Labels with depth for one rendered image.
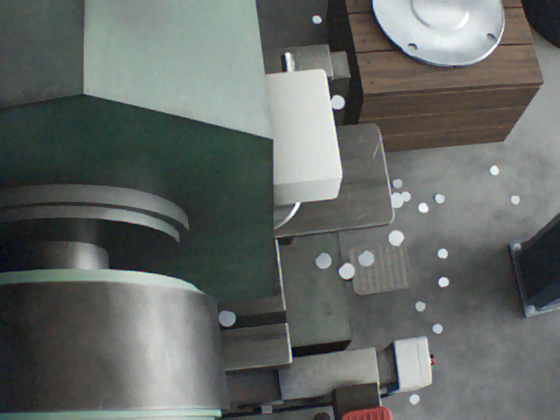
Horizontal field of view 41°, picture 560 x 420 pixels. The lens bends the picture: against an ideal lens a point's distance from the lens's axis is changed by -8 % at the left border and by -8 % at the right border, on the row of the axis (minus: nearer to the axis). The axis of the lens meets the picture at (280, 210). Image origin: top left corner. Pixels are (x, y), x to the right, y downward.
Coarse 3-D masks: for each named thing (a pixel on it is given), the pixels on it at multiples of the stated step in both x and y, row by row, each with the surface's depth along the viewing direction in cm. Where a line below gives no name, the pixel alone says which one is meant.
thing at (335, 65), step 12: (288, 48) 124; (300, 48) 124; (312, 48) 124; (324, 48) 124; (264, 60) 123; (276, 60) 123; (300, 60) 123; (312, 60) 123; (324, 60) 123; (336, 60) 126; (264, 72) 123; (276, 72) 123; (336, 72) 125; (348, 72) 125; (336, 84) 127; (348, 84) 127; (336, 120) 142
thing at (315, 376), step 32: (352, 352) 110; (384, 352) 113; (256, 384) 111; (288, 384) 109; (320, 384) 109; (352, 384) 109; (384, 384) 113; (256, 416) 167; (288, 416) 167; (320, 416) 166
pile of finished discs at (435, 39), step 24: (384, 0) 159; (408, 0) 159; (432, 0) 158; (456, 0) 159; (480, 0) 159; (384, 24) 157; (408, 24) 157; (432, 24) 157; (456, 24) 157; (480, 24) 158; (408, 48) 157; (432, 48) 156; (456, 48) 156; (480, 48) 156
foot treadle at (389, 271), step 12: (360, 252) 164; (372, 252) 164; (384, 252) 164; (396, 252) 164; (360, 264) 163; (372, 264) 163; (384, 264) 163; (396, 264) 163; (408, 264) 163; (360, 276) 163; (372, 276) 163; (384, 276) 162; (396, 276) 163; (408, 276) 163; (360, 288) 162; (372, 288) 162; (384, 288) 162; (396, 288) 162
